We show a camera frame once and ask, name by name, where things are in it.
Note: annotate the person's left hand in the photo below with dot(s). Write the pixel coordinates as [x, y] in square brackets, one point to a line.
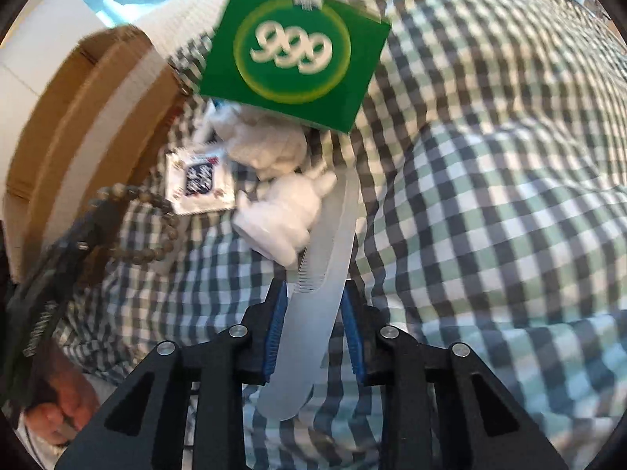
[75, 404]

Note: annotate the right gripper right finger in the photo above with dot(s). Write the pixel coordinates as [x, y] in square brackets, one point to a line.
[443, 408]

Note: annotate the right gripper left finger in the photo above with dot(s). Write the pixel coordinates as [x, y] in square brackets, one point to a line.
[143, 423]

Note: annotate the translucent white comb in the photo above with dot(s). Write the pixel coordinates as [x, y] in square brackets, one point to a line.
[314, 303]

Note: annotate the green medicine box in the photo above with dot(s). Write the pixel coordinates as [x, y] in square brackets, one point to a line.
[312, 60]

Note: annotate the white printed sachet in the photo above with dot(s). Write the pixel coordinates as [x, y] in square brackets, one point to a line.
[199, 179]

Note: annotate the white rabbit figurine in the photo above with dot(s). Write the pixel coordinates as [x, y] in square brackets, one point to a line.
[278, 224]

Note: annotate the checkered green white cloth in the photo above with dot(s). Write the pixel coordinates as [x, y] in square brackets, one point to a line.
[491, 154]

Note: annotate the brown cardboard box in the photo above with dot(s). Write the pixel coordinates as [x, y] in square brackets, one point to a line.
[101, 120]

